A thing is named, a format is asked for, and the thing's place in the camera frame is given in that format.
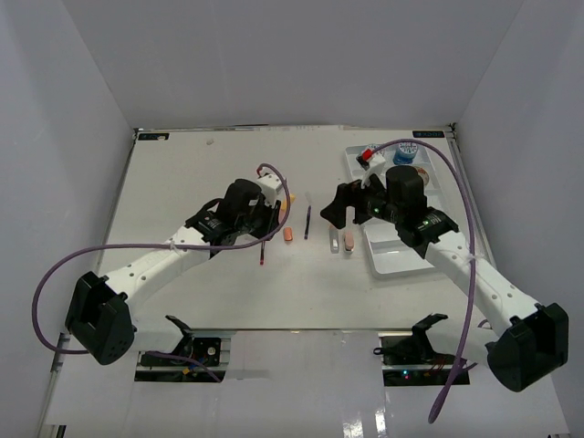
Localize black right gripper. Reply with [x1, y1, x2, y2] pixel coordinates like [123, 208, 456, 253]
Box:
[321, 170, 403, 230]

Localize yellow white highlighter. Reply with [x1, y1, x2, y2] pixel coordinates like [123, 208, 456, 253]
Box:
[278, 193, 296, 224]

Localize brown packing tape roll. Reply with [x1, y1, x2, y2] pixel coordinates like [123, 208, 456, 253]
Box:
[414, 166, 430, 186]

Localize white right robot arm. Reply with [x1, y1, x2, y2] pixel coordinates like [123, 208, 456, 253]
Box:
[320, 165, 568, 392]

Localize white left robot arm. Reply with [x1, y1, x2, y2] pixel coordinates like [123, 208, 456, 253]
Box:
[66, 174, 283, 365]

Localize orange eraser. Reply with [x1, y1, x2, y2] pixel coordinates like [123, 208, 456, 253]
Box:
[283, 227, 294, 242]

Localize red pen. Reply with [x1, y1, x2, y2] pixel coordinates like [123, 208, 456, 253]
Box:
[259, 241, 266, 266]

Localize purple pen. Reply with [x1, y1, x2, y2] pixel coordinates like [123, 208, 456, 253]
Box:
[304, 192, 312, 240]

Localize pink white eraser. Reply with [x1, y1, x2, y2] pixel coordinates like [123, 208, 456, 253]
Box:
[343, 231, 355, 253]

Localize white compartment tray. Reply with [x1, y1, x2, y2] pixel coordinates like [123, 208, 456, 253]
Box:
[344, 144, 449, 280]

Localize right black table label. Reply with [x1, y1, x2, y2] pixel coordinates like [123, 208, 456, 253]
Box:
[412, 130, 445, 139]

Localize black table label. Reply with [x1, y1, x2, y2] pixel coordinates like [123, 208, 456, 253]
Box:
[412, 130, 445, 139]
[137, 132, 170, 141]

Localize left black table label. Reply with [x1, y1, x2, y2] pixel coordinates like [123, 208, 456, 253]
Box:
[137, 132, 170, 141]

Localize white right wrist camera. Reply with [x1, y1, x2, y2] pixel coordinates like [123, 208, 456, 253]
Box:
[357, 149, 386, 189]

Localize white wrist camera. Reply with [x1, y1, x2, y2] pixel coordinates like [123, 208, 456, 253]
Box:
[255, 174, 283, 206]
[357, 149, 386, 189]

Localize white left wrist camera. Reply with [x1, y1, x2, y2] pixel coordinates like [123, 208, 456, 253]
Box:
[255, 174, 283, 206]

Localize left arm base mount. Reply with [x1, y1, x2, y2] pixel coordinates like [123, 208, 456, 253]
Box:
[134, 316, 230, 383]

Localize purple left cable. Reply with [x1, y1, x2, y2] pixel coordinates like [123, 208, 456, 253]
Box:
[34, 162, 292, 383]

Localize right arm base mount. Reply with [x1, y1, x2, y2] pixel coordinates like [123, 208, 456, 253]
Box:
[372, 313, 454, 387]

